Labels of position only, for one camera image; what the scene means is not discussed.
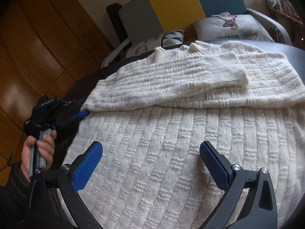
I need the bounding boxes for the cream knitted sweater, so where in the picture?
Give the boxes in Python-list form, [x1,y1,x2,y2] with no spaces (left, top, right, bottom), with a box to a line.
[65,41,304,228]

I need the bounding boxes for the person left forearm black sleeve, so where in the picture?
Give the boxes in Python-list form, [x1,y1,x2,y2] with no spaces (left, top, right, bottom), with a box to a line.
[1,162,30,228]

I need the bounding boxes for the person left hand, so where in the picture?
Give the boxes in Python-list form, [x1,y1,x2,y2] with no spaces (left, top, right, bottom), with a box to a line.
[21,130,57,180]

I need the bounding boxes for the multicolour sofa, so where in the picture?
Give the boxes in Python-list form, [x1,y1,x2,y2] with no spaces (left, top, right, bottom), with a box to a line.
[102,0,292,67]

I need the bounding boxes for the triangle pattern pillow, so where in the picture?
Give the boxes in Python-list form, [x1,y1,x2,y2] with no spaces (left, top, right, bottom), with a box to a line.
[125,30,185,58]

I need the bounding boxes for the grey deer print pillow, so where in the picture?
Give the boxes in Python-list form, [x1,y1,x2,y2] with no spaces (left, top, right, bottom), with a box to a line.
[192,12,273,42]

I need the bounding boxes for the wooden side table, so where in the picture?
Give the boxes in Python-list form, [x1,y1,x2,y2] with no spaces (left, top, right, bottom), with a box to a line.
[267,0,304,50]

